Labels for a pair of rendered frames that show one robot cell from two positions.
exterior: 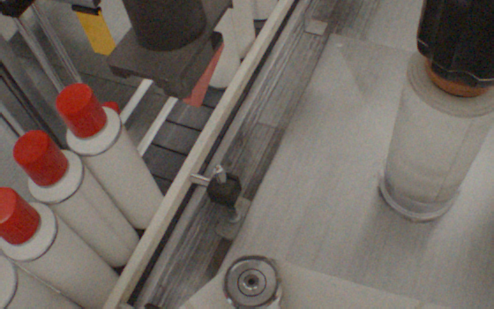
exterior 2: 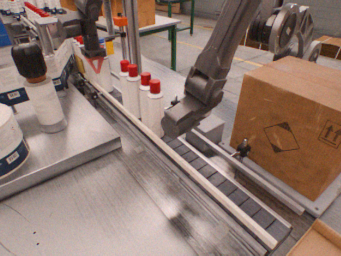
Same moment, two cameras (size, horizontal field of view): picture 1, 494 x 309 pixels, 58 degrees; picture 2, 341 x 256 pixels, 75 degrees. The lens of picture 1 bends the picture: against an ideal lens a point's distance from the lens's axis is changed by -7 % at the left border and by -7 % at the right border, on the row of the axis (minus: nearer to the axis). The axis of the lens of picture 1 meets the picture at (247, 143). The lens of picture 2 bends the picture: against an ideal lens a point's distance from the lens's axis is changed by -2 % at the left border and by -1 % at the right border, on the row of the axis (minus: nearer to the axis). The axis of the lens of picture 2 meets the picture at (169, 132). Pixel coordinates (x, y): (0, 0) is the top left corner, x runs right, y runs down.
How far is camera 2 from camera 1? 1.08 m
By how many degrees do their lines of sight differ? 69
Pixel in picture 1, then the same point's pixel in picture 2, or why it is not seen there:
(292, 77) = (123, 134)
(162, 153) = (119, 95)
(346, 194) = (71, 115)
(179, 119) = not seen: hidden behind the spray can
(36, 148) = not seen: hidden behind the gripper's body
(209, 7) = (90, 51)
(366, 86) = (90, 132)
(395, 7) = (123, 179)
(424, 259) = not seen: hidden behind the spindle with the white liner
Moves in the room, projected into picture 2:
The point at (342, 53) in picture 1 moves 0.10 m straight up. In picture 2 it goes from (108, 133) to (103, 110)
